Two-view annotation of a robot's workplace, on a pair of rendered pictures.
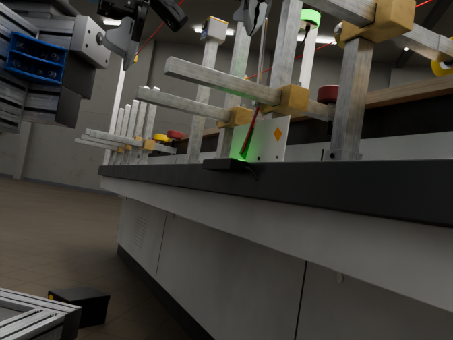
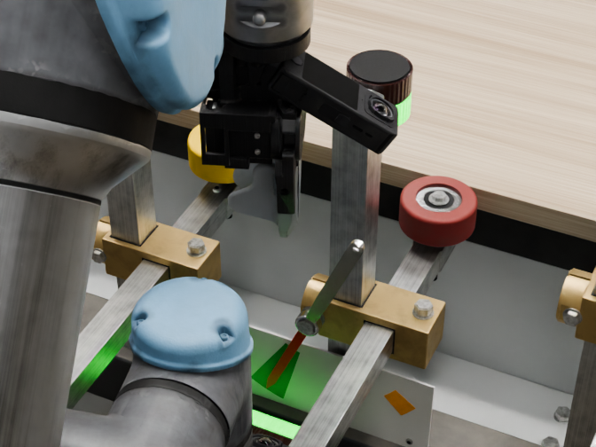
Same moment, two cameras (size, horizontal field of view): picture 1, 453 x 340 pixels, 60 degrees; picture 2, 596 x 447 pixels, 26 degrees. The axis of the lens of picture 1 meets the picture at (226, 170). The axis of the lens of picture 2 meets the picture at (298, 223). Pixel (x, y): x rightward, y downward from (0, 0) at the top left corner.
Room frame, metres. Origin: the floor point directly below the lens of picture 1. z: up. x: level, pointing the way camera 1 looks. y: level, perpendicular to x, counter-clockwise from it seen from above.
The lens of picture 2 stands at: (0.22, 0.55, 1.73)
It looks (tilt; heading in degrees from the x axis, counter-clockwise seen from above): 39 degrees down; 320
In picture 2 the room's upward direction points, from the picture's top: straight up
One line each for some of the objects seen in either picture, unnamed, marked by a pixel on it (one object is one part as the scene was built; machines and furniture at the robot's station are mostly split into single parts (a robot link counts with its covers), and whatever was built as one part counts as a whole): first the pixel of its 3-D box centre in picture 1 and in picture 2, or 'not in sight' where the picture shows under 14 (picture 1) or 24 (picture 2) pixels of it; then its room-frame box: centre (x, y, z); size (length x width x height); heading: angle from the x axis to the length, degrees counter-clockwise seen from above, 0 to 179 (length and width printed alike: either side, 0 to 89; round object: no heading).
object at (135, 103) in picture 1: (129, 137); not in sight; (2.49, 0.65, 0.89); 0.03 x 0.03 x 0.48; 25
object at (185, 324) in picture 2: not in sight; (192, 371); (0.71, 0.23, 1.12); 0.09 x 0.08 x 0.11; 127
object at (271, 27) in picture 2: not in sight; (264, 4); (0.91, 0.01, 1.23); 0.08 x 0.08 x 0.05
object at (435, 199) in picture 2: (332, 111); (435, 237); (0.92, -0.23, 0.85); 0.08 x 0.08 x 0.11
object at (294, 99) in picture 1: (282, 102); (372, 313); (0.88, -0.10, 0.85); 0.13 x 0.06 x 0.05; 25
